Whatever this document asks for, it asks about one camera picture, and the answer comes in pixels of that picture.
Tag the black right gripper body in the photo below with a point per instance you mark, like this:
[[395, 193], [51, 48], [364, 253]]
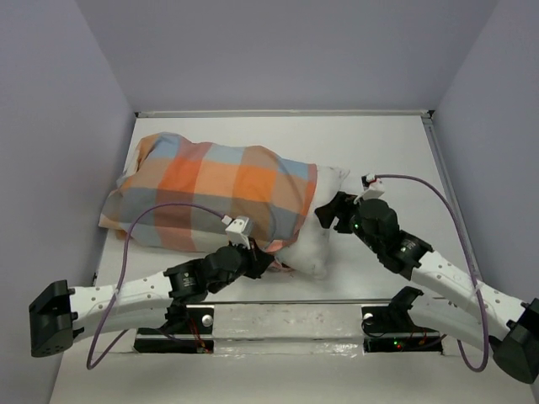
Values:
[[351, 222]]

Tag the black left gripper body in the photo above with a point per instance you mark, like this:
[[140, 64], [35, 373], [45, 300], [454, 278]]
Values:
[[247, 267]]

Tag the white pillow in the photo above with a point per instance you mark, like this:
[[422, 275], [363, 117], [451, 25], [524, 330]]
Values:
[[309, 253]]

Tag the multicolour checked pillowcase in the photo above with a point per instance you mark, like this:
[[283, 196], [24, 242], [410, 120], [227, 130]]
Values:
[[175, 191]]

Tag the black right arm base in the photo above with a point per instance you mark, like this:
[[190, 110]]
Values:
[[389, 329]]

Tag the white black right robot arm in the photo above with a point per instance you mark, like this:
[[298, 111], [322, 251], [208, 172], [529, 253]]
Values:
[[476, 313]]

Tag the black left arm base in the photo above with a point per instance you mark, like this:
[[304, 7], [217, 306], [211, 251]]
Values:
[[187, 330]]

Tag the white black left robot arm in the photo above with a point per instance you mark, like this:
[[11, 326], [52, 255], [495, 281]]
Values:
[[61, 315]]

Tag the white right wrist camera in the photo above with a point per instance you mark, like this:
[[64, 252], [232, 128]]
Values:
[[373, 188]]

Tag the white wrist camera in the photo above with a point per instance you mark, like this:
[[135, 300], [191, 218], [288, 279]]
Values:
[[373, 188], [238, 230]]

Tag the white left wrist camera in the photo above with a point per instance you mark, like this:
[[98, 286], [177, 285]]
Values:
[[238, 230]]

